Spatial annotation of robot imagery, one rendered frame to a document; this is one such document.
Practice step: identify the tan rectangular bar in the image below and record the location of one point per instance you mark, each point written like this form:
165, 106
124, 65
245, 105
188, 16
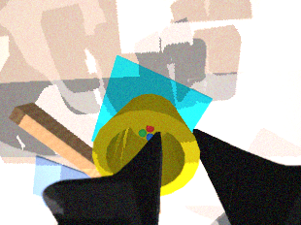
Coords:
51, 133

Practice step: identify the olive yellow cup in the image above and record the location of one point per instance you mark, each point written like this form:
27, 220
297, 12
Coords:
118, 141

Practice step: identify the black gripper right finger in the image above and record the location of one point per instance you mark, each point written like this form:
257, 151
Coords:
252, 189

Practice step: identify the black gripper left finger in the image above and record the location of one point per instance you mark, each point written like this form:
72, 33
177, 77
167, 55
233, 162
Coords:
132, 193

